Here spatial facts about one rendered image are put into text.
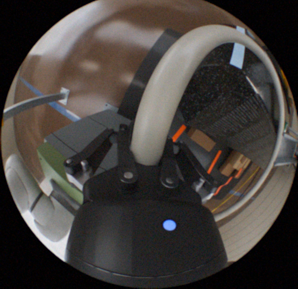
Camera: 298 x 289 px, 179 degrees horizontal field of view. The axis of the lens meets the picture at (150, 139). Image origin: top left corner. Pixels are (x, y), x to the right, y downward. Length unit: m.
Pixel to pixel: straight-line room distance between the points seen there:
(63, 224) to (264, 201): 5.72
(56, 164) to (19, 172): 0.20
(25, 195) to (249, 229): 5.95
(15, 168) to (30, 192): 0.10
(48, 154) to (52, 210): 0.21
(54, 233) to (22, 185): 0.19
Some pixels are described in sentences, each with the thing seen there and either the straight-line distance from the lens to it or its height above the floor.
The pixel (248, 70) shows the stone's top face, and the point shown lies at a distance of 0.36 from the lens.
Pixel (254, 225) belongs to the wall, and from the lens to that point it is 5.72.
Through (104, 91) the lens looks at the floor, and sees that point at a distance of 1.15.
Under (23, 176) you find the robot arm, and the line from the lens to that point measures 0.47.
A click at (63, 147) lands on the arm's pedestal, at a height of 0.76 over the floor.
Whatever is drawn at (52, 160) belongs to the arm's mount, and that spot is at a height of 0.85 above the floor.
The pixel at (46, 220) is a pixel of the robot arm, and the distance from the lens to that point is 0.46.
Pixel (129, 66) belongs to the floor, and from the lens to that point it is 1.11.
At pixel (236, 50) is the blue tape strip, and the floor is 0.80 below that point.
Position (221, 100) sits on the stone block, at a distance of 0.37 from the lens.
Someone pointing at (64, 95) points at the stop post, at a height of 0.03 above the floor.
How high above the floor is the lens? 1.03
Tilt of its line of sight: 67 degrees down
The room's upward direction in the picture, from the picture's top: 175 degrees counter-clockwise
